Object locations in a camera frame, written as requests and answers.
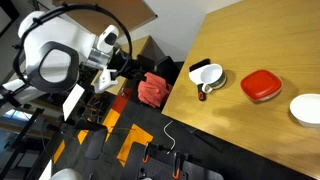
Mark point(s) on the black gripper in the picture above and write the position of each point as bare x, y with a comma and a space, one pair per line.
133, 68

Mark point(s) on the white cup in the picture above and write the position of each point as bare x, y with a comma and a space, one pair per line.
211, 75

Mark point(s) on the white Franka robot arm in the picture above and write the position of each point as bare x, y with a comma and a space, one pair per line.
56, 36

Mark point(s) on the red cloth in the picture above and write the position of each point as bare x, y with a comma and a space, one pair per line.
153, 90

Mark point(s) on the black chair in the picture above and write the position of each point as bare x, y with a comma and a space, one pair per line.
168, 68

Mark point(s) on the cardboard box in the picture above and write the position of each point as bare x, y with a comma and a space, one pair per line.
110, 15

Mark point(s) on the white sheet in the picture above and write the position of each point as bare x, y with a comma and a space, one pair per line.
72, 100

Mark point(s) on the orange and black clamp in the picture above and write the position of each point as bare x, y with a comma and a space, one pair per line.
145, 155
176, 166

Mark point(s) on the black perforated board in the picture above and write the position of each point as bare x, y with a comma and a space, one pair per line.
160, 170

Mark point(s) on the white round object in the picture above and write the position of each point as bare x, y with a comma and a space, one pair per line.
66, 174

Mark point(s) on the red square container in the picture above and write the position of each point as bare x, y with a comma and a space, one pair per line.
261, 84

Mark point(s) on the black tripod stand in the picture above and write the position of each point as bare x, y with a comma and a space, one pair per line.
20, 140

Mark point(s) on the black framed board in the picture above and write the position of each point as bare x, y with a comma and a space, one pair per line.
6, 13

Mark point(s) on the white bowl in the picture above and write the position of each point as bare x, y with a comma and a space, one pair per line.
308, 110

